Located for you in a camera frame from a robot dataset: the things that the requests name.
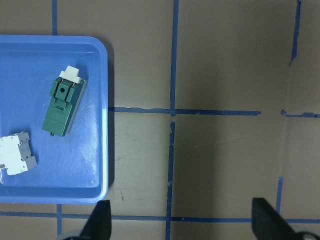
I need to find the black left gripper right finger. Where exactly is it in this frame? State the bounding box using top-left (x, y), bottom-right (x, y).
top-left (251, 197), bottom-right (297, 240)

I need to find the white circuit breaker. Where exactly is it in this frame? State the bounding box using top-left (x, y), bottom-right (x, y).
top-left (0, 132), bottom-right (37, 176)

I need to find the blue plastic tray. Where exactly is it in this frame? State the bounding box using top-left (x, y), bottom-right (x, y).
top-left (0, 35), bottom-right (108, 204)

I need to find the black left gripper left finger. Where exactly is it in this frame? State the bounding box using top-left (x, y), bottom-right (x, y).
top-left (79, 200), bottom-right (112, 240)

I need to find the green electrical switch module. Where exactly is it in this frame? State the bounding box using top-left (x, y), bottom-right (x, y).
top-left (42, 65), bottom-right (87, 137)

